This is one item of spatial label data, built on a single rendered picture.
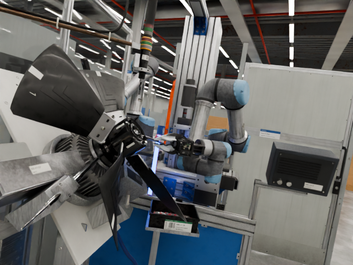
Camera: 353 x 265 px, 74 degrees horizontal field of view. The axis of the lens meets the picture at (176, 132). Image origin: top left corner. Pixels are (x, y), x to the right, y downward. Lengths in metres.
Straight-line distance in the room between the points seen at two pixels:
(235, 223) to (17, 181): 0.97
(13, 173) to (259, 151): 2.35
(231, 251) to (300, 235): 1.67
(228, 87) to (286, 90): 1.62
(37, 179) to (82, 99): 0.24
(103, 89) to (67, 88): 0.29
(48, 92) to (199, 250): 1.05
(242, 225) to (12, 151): 1.01
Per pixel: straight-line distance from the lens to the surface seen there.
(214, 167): 1.09
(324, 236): 3.02
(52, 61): 0.71
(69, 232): 0.82
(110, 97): 0.94
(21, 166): 0.64
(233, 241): 1.33
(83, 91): 0.73
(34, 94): 0.67
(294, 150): 1.19
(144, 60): 0.92
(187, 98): 1.63
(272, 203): 2.79
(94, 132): 0.77
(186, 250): 1.39
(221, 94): 1.16
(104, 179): 0.53
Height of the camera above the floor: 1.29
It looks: 3 degrees down
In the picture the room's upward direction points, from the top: 9 degrees clockwise
